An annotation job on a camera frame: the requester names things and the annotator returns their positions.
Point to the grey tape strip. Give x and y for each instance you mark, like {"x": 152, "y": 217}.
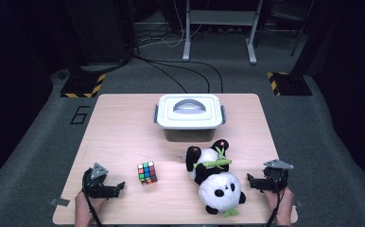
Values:
{"x": 298, "y": 204}
{"x": 59, "y": 202}

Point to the translucent grey storage box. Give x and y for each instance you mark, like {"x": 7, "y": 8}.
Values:
{"x": 188, "y": 135}

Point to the black yellow striped stand base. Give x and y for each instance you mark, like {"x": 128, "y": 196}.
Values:
{"x": 83, "y": 85}
{"x": 289, "y": 83}

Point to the person's right hand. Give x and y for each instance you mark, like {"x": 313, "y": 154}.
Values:
{"x": 283, "y": 205}

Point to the white metal desk frame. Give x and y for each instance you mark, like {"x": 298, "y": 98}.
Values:
{"x": 221, "y": 17}

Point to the person's left hand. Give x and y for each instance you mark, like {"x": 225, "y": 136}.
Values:
{"x": 84, "y": 211}

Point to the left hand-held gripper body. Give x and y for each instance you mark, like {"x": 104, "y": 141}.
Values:
{"x": 95, "y": 189}

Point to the panda plush toy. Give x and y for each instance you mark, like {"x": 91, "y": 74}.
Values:
{"x": 218, "y": 186}

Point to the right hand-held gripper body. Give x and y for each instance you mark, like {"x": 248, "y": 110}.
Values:
{"x": 275, "y": 179}

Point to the black equipment cabinet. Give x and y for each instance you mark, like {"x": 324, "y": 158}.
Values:
{"x": 101, "y": 31}

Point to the multicoloured puzzle cube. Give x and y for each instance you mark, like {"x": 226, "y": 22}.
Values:
{"x": 147, "y": 172}

